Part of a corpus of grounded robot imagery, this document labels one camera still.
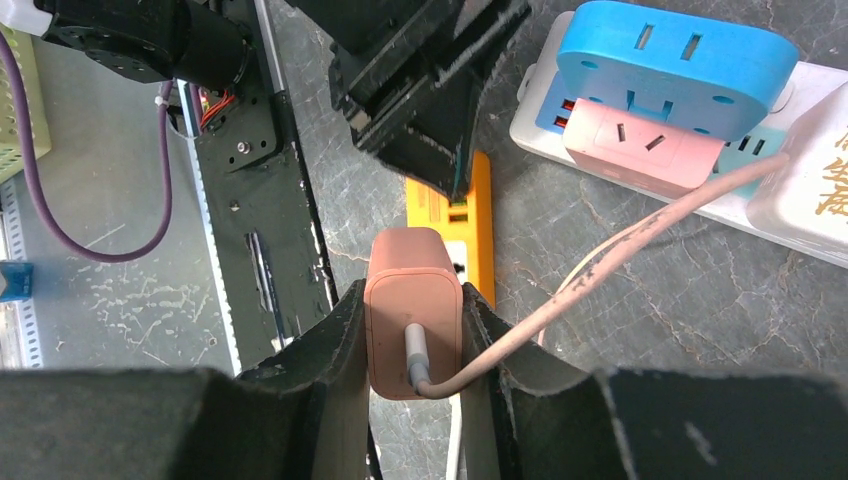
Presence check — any large pink cube adapter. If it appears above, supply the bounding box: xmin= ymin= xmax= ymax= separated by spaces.
xmin=562 ymin=99 xmax=724 ymax=199

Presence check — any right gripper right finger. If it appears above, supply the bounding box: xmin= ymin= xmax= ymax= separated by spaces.
xmin=460 ymin=282 xmax=848 ymax=480

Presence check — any white cube socket adapter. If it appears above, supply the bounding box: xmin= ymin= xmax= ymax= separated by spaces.
xmin=746 ymin=84 xmax=847 ymax=257

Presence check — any thin pink usb cable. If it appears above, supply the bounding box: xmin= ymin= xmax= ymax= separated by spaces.
xmin=404 ymin=152 xmax=791 ymax=401

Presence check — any blue socket adapter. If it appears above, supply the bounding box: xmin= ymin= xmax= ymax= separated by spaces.
xmin=555 ymin=1 xmax=799 ymax=141

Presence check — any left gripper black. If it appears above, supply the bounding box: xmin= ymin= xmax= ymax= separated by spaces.
xmin=289 ymin=0 xmax=531 ymax=200

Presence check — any orange power strip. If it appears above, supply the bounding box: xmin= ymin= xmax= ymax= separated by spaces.
xmin=405 ymin=151 xmax=496 ymax=306

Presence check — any small pink charger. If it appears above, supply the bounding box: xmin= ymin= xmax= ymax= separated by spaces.
xmin=364 ymin=227 xmax=463 ymax=400

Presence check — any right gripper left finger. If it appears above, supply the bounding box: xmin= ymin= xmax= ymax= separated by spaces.
xmin=1 ymin=280 xmax=369 ymax=479

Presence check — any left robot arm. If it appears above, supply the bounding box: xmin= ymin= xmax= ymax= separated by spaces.
xmin=34 ymin=1 xmax=531 ymax=199

